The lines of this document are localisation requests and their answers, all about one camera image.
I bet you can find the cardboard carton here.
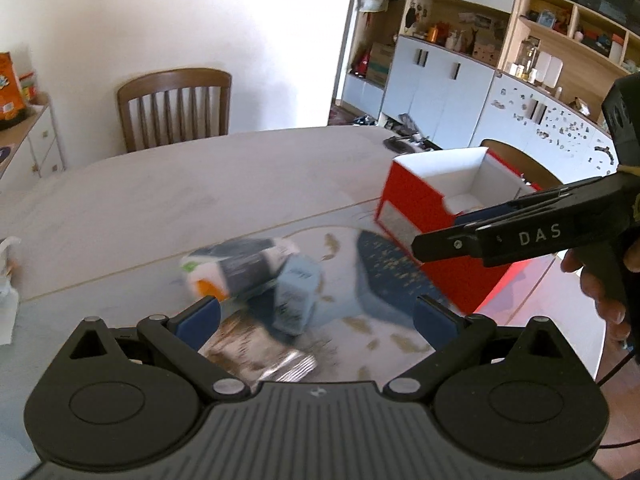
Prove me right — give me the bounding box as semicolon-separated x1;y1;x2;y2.
367;42;396;85

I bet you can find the wooden open shelving unit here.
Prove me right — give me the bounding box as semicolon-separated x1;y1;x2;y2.
500;0;640;106

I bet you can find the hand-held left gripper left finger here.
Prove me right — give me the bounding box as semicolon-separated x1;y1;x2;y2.
70;296;251;402

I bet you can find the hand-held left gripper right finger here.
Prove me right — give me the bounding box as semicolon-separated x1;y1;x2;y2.
384;295;571;403

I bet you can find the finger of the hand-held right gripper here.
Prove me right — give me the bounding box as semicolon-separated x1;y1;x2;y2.
455;177;609;231
410;223;487;264

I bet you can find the white drawer sideboard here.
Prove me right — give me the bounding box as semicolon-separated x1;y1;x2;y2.
0;92;66;193

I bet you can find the brown slatted wooden chair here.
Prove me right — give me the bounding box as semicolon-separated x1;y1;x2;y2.
116;67;233;155

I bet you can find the white crumpled tissue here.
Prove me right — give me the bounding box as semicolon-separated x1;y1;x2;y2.
0;236;21;346

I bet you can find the small light blue box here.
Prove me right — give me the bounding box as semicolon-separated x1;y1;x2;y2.
272;254;323;336

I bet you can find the silver foil packet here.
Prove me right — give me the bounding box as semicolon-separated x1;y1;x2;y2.
202;310;318;393

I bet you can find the white cabinet with magnets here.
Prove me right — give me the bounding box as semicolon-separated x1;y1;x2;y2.
480;72;621;196

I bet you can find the grey-blue cabinet with black handles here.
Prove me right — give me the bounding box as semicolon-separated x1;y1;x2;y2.
381;35;498;153

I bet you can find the person's right hand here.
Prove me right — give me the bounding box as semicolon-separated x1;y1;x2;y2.
560;247;640;358

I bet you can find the red cardboard box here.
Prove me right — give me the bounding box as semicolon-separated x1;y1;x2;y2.
374;146;546;315

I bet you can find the white desktop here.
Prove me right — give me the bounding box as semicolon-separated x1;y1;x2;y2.
0;124;617;480

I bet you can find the orange snack bag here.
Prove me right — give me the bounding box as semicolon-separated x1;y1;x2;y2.
0;51;28;131

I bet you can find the light wooden chair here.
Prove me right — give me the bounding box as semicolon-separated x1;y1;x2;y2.
480;138;566;191

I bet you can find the low grey shoe cabinet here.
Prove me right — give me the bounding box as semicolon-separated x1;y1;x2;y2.
345;75;386;107

